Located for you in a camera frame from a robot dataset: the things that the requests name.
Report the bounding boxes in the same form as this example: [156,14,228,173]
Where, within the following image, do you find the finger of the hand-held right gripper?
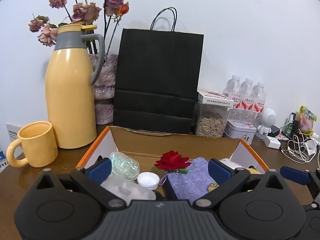
[279,166,310,186]

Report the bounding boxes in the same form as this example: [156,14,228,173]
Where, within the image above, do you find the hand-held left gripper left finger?
[34,158,125,209]

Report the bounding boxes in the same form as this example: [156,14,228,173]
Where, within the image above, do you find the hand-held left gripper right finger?
[192,158,285,210]

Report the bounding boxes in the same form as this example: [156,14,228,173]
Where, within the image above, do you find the white and yellow plush toy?
[219,158,258,174]

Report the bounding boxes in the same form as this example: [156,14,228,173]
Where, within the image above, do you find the iridescent bundle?
[109,152,140,182]

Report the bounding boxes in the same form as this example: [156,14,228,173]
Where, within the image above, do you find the purple drawstring pouch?
[160,157,219,204]

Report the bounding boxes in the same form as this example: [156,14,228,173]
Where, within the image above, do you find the white bottle cap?
[137,172,160,190]

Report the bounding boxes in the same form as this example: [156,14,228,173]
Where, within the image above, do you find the red artificial rose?
[152,150,192,174]

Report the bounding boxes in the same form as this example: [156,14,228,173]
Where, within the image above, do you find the red cardboard box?
[75,126,270,180]

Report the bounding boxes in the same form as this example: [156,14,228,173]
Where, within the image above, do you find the white power adapter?
[304,139,318,155]

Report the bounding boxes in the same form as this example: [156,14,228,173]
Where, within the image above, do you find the white charger cube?
[265,135,282,149]

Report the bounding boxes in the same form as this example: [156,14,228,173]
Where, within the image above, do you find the silver tin box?
[223,119,257,145]

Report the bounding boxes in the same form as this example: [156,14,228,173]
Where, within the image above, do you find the clear seed container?
[195,88,234,138]

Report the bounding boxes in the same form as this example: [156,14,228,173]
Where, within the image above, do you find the green small bottle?
[286,112,297,137]

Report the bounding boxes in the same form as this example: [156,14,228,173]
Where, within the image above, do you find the yellow snack packet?
[299,106,317,134]

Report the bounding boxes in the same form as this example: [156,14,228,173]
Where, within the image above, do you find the white robot toy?
[257,107,277,137]

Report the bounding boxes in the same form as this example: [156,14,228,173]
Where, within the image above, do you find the yellow mug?
[6,121,59,168]

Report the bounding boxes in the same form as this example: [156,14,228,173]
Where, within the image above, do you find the pink fuzzy vase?
[89,54,119,125]

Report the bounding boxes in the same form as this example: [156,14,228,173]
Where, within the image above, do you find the yellow thermos jug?
[45,24,105,149]

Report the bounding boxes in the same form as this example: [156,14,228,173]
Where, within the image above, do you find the white printed carton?
[6,122,24,143]

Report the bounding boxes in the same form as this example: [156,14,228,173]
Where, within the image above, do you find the blue and white packet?
[0,150,7,173]

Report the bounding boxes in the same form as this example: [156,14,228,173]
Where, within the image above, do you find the black paper bag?
[113,7,205,134]

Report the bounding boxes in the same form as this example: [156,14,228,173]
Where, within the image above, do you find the dried pink roses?
[28,0,130,55]

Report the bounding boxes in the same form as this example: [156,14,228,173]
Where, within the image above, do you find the white tangled cables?
[281,130,320,164]

